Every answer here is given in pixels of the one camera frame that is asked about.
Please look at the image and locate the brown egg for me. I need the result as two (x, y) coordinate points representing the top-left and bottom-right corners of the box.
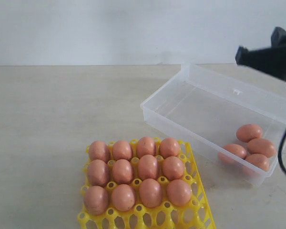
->
(235, 124), (263, 143)
(112, 159), (134, 184)
(136, 136), (156, 158)
(111, 184), (136, 212)
(83, 186), (109, 216)
(167, 179), (192, 206)
(243, 154), (270, 177)
(139, 178), (163, 208)
(217, 144), (247, 165)
(88, 140), (111, 163)
(162, 156), (184, 181)
(87, 159), (110, 187)
(247, 138), (277, 158)
(159, 137), (180, 158)
(138, 155), (160, 180)
(112, 140), (133, 161)

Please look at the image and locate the yellow plastic egg tray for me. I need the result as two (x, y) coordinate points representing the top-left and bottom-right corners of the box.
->
(77, 136), (215, 229)

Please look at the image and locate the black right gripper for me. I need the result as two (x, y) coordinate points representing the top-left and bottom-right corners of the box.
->
(235, 27), (286, 83)

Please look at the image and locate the clear plastic container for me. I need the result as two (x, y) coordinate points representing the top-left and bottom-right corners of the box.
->
(141, 64), (286, 186)

